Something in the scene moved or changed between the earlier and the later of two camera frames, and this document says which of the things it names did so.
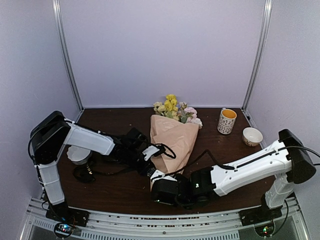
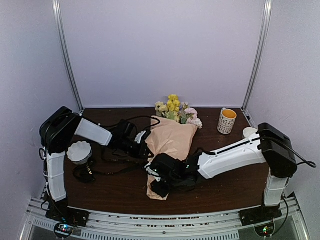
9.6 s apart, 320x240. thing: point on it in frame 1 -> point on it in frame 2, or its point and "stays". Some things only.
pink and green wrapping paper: (175, 140) stays
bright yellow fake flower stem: (171, 106) stays
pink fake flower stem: (188, 114) stays
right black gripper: (182, 178) -> (161, 191)
